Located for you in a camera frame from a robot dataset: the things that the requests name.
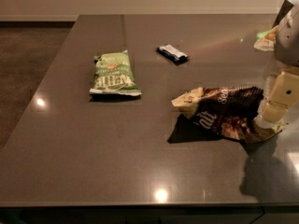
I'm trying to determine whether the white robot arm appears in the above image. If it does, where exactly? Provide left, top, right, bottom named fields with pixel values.
left=260, top=3, right=299, bottom=123

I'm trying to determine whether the cream green snack bag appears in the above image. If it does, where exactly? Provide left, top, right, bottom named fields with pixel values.
left=253, top=26, right=278, bottom=51

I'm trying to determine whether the dark box at table corner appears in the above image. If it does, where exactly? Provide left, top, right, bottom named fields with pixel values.
left=273, top=0, right=294, bottom=27

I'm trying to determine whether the brown sea salt chip bag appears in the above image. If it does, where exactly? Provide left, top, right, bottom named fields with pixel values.
left=171, top=87, right=281, bottom=144

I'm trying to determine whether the green jalapeno chip bag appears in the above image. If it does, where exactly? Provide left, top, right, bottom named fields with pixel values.
left=90, top=50, right=141, bottom=96

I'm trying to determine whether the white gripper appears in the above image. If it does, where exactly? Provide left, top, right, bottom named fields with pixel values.
left=261, top=65, right=299, bottom=123

